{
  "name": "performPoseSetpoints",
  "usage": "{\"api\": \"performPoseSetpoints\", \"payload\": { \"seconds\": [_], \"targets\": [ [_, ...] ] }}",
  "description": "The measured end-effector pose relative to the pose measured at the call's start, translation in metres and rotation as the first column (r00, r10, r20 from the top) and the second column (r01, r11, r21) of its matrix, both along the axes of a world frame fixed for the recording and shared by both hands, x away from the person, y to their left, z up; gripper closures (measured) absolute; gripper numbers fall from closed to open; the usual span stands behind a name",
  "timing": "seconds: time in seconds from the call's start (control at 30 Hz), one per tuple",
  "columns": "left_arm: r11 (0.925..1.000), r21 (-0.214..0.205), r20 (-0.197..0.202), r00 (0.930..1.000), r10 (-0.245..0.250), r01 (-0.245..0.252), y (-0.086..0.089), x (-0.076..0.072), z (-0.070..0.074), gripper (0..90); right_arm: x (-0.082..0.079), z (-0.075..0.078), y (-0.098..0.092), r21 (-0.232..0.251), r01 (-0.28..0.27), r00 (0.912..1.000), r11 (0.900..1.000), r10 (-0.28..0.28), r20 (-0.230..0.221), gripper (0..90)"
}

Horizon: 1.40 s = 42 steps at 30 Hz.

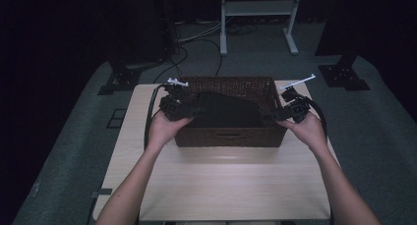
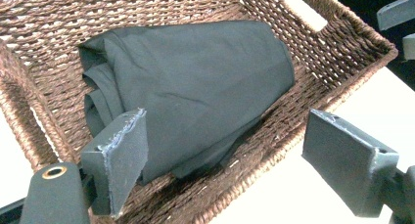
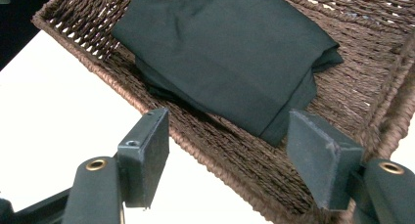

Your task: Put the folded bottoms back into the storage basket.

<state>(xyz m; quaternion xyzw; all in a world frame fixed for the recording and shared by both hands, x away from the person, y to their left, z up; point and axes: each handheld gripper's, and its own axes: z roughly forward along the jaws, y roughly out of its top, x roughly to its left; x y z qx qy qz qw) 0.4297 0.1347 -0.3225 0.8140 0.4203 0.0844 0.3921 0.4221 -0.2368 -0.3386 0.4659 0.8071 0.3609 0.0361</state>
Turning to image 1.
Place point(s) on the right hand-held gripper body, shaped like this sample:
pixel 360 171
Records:
pixel 296 110

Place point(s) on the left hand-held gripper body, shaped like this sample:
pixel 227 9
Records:
pixel 175 107

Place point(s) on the black cloth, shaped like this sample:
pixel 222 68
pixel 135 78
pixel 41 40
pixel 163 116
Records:
pixel 226 110

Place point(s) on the brown woven basket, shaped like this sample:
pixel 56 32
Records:
pixel 229 136

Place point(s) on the person's right hand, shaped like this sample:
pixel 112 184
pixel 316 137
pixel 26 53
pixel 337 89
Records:
pixel 309 130

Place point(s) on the person's left hand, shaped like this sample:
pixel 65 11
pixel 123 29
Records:
pixel 162 131

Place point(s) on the black stand base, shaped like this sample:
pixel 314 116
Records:
pixel 344 76
pixel 121 81

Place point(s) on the dark equipment cabinet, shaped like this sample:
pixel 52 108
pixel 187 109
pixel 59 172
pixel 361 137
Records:
pixel 141 25

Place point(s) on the white metal stand frame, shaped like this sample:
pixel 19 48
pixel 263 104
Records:
pixel 257 8

